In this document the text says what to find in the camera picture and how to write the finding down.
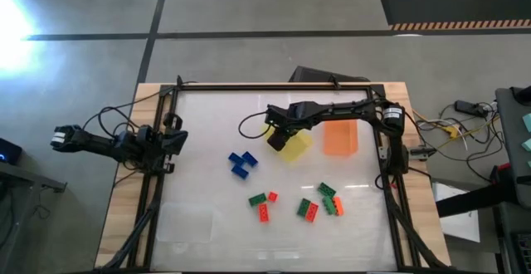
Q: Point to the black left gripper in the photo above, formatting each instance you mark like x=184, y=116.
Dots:
x=165, y=122

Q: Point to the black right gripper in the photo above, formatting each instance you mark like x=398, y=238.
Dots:
x=279, y=140

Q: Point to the blue building block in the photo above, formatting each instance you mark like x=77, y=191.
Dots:
x=235, y=158
x=240, y=171
x=249, y=158

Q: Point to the green building block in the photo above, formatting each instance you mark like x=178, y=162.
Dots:
x=257, y=199
x=328, y=205
x=303, y=207
x=326, y=189

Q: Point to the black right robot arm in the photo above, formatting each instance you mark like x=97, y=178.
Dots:
x=332, y=110

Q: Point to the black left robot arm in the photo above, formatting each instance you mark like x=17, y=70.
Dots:
x=103, y=145

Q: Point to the yellow translucent plastic bin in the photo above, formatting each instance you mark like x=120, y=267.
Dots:
x=299, y=145

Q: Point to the small orange building block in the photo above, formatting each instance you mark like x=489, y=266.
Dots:
x=272, y=197

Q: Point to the orange translucent plastic bin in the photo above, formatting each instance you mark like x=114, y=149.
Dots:
x=340, y=139

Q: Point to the black box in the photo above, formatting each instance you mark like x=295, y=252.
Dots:
x=315, y=74

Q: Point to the white table sheet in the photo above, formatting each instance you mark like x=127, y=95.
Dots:
x=207, y=245

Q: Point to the grey side table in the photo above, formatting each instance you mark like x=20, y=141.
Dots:
x=25, y=174

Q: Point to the black device with blue light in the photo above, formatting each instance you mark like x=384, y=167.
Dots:
x=9, y=153

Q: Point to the black power strip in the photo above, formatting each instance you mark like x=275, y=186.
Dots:
x=469, y=108

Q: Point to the white paper sheet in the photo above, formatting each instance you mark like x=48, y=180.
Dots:
x=460, y=224

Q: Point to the black beam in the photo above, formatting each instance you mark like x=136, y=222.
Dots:
x=473, y=201

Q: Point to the black hazard-striped floor mat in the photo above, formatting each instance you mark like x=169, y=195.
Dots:
x=452, y=6

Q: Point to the red and black clamp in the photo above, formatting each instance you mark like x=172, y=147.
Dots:
x=500, y=172

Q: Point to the grey cart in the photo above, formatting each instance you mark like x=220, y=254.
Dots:
x=512, y=149

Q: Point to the teal block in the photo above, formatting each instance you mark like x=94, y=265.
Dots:
x=527, y=122
x=527, y=145

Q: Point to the black aluminium frame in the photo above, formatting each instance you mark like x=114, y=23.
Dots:
x=249, y=87

